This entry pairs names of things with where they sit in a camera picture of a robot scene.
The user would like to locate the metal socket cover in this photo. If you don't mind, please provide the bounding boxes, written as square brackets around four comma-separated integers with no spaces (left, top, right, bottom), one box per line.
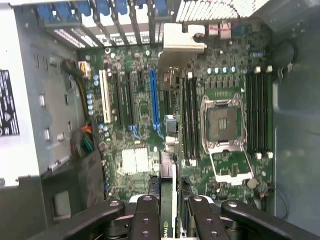
[208,149,255,183]

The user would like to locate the silver chipset heatsink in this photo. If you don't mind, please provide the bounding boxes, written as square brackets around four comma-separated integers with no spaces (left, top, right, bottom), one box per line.
[121,147,150,176]

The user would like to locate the CPU socket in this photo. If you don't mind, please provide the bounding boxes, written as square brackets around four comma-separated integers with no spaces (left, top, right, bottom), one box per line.
[199,93,247,153]

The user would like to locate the black RAM slot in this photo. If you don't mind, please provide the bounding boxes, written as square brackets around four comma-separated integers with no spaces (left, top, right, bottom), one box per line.
[195,72,201,161]
[181,74,187,163]
[259,71,266,155]
[252,66,260,160]
[186,72,192,166]
[265,65,273,159]
[190,72,196,166]
[246,71,253,155]

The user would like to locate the green motherboard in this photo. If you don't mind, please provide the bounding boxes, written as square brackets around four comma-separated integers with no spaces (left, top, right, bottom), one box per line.
[78,23,276,208]

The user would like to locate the blue expansion slot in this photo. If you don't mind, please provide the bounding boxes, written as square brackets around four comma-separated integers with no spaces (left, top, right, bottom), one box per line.
[149,68,161,131]

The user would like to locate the white expansion slot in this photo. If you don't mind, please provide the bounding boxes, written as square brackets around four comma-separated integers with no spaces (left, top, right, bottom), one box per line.
[98,69,112,124]

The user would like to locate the black open PC case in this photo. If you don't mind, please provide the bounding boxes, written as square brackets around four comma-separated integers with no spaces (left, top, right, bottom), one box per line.
[0,0,320,240]

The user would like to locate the grey power supply unit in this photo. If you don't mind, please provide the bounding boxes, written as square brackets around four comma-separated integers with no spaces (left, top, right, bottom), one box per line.
[0,7,83,188]

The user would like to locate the white power connector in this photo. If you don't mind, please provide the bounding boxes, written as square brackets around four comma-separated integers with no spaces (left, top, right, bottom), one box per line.
[77,61,91,79]

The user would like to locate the power wire bundle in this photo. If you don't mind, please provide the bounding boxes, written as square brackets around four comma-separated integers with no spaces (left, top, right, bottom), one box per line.
[61,58,95,159]

